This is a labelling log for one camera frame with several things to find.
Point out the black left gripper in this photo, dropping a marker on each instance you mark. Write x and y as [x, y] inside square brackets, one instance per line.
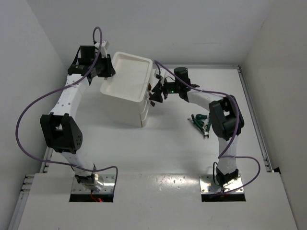
[110, 71]

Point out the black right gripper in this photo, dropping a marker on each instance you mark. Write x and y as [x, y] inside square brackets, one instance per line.
[158, 90]

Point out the white drawer cabinet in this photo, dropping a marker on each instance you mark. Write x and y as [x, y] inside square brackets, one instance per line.
[125, 96]

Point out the green handled cutting pliers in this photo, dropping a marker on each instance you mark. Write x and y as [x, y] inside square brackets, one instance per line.
[207, 123]

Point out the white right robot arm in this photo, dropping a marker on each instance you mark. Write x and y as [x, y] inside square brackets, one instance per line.
[225, 118]

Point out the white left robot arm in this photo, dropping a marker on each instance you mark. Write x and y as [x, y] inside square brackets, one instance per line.
[59, 127]

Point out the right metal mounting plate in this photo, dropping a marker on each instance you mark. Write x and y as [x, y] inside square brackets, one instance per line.
[209, 187]

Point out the metal mounting plate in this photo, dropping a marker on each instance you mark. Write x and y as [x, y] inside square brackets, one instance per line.
[209, 187]
[105, 183]

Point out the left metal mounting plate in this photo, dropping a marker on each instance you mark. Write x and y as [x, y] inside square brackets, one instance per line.
[105, 183]

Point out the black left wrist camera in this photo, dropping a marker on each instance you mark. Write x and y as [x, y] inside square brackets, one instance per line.
[87, 55]

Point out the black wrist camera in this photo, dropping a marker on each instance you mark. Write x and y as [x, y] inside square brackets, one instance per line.
[182, 73]
[87, 55]

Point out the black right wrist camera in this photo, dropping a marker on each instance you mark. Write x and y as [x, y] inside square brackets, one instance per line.
[182, 73]

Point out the green handled screwdriver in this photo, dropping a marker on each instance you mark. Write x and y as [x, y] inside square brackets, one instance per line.
[197, 123]

